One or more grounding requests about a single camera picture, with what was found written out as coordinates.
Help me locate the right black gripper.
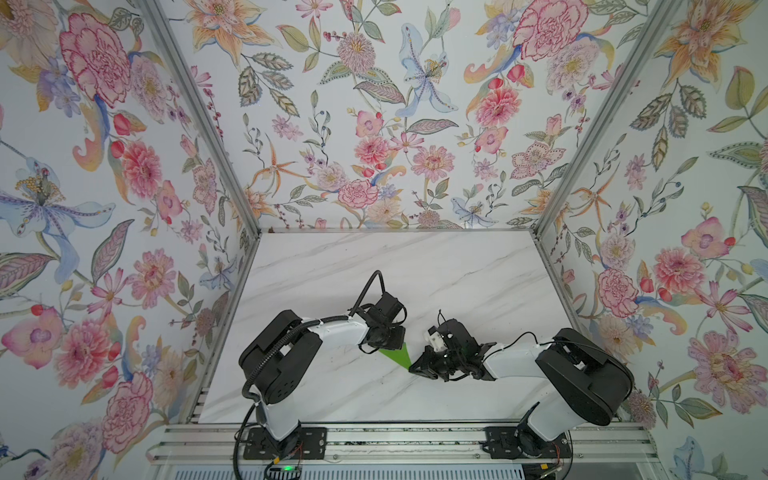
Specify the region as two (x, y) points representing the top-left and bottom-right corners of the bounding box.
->
(407, 346), (463, 381)

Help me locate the green square paper sheet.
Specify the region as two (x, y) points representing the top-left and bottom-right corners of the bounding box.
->
(378, 343), (412, 370)

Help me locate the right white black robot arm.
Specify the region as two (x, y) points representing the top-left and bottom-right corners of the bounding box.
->
(409, 319), (635, 459)

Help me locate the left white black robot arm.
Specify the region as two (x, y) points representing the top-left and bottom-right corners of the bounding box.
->
(238, 292), (407, 442)

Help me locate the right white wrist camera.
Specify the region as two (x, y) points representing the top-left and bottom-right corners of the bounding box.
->
(425, 331), (447, 353)

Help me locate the left black corrugated cable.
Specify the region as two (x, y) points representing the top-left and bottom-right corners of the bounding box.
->
(347, 269), (386, 319)

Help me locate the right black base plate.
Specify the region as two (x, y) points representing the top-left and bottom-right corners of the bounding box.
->
(480, 426), (572, 461)

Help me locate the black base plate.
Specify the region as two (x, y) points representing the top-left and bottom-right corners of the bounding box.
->
(480, 426), (572, 461)
(242, 426), (328, 461)

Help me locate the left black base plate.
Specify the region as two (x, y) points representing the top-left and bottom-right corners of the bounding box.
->
(242, 426), (328, 461)

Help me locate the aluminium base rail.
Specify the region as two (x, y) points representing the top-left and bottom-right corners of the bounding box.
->
(148, 422), (658, 466)

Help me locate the left aluminium corner post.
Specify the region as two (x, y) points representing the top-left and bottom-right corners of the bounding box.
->
(138, 0), (261, 240)

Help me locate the aluminium corner post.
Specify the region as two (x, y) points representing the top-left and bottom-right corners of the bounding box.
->
(531, 1), (677, 240)
(138, 0), (261, 240)

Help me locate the right aluminium corner post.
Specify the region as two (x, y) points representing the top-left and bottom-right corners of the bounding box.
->
(531, 1), (677, 240)

